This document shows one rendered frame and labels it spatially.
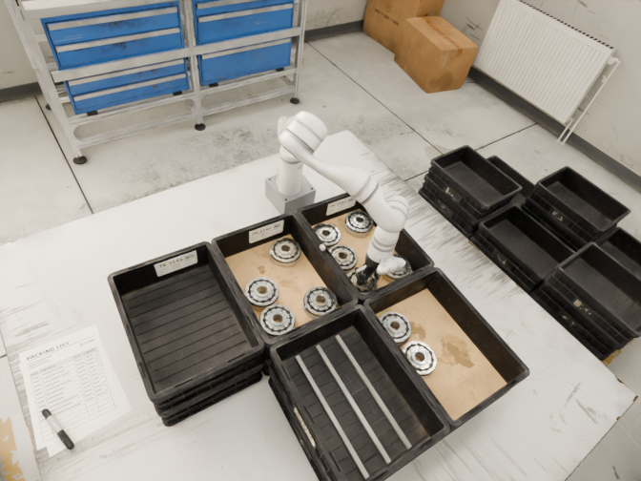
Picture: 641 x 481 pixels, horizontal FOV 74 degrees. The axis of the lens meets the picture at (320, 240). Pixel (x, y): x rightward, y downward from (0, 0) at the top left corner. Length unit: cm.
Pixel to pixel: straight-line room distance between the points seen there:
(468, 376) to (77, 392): 111
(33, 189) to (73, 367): 179
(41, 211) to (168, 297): 169
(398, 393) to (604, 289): 136
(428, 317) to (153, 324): 83
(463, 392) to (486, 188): 142
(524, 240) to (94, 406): 207
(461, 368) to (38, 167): 274
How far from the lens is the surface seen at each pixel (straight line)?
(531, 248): 248
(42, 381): 148
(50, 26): 276
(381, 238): 118
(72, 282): 163
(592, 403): 170
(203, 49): 302
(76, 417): 141
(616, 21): 398
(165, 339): 129
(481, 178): 254
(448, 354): 136
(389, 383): 126
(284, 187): 165
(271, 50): 332
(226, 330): 128
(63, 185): 305
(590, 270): 240
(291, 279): 137
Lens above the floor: 196
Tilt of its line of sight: 50 degrees down
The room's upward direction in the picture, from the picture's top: 11 degrees clockwise
